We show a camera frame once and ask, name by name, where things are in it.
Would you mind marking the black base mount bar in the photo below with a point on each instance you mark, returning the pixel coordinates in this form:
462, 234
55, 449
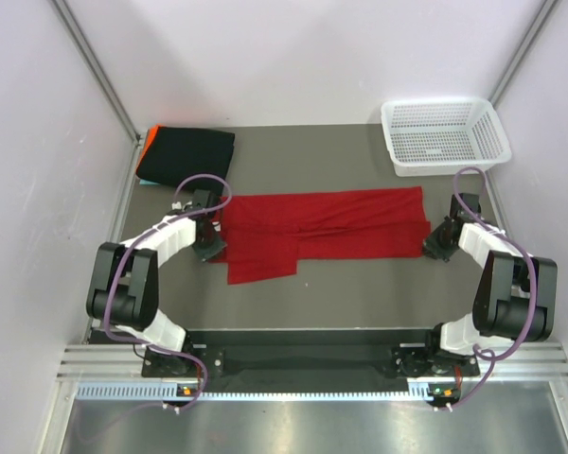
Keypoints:
318, 360

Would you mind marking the right aluminium frame post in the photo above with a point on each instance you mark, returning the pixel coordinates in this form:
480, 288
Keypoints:
521, 49

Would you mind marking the aluminium frame post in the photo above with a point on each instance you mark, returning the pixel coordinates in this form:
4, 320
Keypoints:
521, 49
88, 55

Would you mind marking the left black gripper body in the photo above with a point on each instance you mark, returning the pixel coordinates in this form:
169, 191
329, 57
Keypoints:
207, 247

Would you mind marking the grey slotted cable duct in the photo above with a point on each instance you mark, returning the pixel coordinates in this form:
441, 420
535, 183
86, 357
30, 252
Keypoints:
175, 392

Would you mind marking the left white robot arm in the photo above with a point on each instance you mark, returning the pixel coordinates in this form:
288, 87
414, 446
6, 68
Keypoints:
124, 288

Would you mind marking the folded black t shirt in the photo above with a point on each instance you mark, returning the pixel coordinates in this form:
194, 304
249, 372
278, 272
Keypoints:
179, 153

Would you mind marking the red t shirt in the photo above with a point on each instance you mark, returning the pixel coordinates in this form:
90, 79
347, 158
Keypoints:
267, 235

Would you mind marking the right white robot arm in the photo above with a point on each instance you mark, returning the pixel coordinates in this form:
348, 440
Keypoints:
511, 291

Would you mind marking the left aluminium frame post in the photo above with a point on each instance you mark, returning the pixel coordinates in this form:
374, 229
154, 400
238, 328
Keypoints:
88, 55

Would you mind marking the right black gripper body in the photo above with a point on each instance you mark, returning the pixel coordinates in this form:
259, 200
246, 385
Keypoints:
436, 243

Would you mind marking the folded orange t shirt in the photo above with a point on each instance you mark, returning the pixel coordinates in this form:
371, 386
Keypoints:
149, 138

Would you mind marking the folded light blue t shirt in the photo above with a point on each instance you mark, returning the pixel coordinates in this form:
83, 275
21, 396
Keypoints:
147, 182

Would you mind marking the white plastic basket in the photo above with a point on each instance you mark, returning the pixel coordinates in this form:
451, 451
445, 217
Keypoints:
440, 136

